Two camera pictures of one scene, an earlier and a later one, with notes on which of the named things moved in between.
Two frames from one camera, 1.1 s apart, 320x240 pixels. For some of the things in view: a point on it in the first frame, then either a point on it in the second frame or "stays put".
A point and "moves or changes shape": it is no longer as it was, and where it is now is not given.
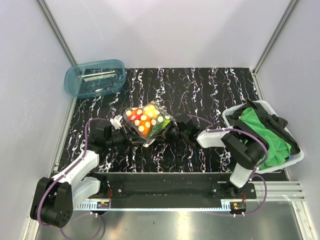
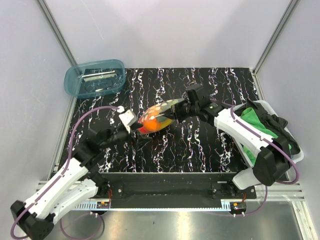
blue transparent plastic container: x=95 y=77 stays put
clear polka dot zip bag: x=147 y=121 moves or changes shape
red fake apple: x=134 y=114 to x=142 y=130
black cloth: x=274 y=125 stays put
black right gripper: x=161 y=137 to x=176 y=113
